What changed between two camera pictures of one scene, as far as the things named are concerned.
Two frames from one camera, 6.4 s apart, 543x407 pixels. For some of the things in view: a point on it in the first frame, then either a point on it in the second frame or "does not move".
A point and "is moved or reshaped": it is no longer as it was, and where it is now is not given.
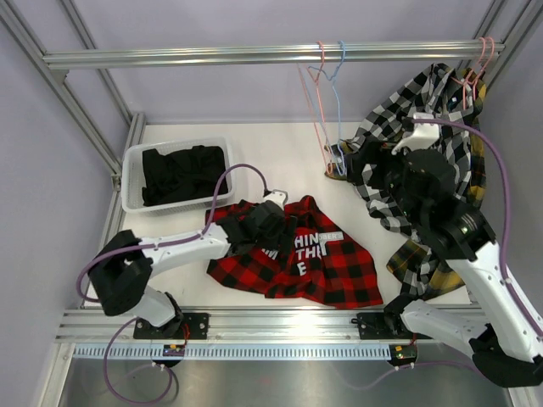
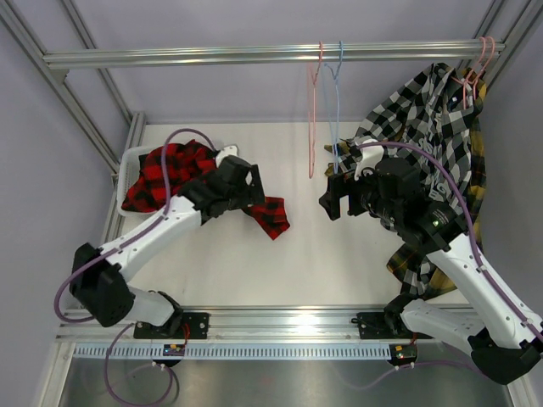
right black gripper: [372, 152] -> [341, 186]
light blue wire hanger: [333, 79] is moved or reshaped
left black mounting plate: [194, 326] does not move
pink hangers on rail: [465, 83] does not move
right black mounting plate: [373, 326] does not move
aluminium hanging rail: [273, 54] does not move
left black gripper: [280, 242] -> [251, 195]
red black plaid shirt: [321, 264] -> [189, 160]
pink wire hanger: [328, 166] is moved or reshaped
